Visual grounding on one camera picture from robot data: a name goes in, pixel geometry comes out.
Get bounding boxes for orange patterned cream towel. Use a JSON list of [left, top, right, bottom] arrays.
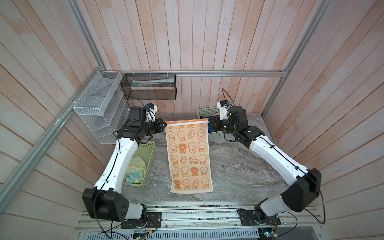
[[166, 119, 213, 194]]

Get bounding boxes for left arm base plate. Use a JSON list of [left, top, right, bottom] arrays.
[[121, 212, 162, 229]]

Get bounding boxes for horizontal aluminium wall rail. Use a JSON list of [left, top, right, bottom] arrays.
[[119, 70, 288, 78]]

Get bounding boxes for left aluminium wall rail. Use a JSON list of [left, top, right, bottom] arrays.
[[0, 67, 104, 215]]

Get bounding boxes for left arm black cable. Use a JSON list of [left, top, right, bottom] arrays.
[[125, 95, 148, 109]]

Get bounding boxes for blue towel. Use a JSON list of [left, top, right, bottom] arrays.
[[208, 116, 222, 133]]

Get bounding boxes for mint green plastic basket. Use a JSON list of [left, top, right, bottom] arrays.
[[197, 107, 224, 140]]

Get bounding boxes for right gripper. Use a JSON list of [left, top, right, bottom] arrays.
[[208, 116, 238, 137]]

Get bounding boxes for right aluminium corner rail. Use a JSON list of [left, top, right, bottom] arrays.
[[262, 0, 333, 119]]

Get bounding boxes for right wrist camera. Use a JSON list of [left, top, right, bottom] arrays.
[[217, 100, 230, 120]]

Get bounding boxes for black mesh wall basket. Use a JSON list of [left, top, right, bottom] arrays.
[[120, 73, 177, 101]]

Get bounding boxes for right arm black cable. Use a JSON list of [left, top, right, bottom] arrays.
[[221, 88, 235, 106]]

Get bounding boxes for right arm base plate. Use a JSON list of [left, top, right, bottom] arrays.
[[237, 209, 281, 227]]

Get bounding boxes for white wire mesh shelf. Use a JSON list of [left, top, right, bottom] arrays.
[[74, 71, 129, 145]]

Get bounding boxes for yellow-green plastic basket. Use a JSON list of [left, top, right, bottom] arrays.
[[123, 141, 156, 187]]

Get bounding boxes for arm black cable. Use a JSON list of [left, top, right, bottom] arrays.
[[221, 88, 235, 106], [125, 95, 148, 109]]

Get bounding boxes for teal and yellow towel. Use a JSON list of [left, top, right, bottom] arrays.
[[123, 156, 147, 185]]

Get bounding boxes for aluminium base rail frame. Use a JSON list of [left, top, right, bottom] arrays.
[[73, 202, 331, 240]]

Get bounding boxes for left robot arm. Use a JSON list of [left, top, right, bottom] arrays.
[[82, 103, 167, 225]]

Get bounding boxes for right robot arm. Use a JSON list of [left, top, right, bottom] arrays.
[[210, 101, 322, 225]]

